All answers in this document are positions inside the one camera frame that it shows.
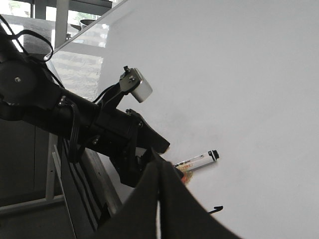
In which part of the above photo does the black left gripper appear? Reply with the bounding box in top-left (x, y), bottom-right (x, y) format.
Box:
top-left (86, 109), bottom-right (170, 239)

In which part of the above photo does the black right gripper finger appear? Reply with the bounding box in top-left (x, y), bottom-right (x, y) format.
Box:
top-left (152, 150), bottom-right (239, 239)

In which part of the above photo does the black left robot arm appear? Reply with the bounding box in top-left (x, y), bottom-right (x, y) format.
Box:
top-left (0, 30), bottom-right (169, 239)

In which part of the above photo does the black and white whiteboard marker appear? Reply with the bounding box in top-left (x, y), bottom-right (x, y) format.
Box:
top-left (174, 150), bottom-right (219, 184)

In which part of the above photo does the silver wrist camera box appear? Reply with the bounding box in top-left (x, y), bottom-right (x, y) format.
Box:
top-left (119, 66), bottom-right (153, 103)

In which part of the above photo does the black camera cable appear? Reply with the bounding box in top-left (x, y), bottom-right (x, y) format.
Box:
top-left (0, 14), bottom-right (65, 89)

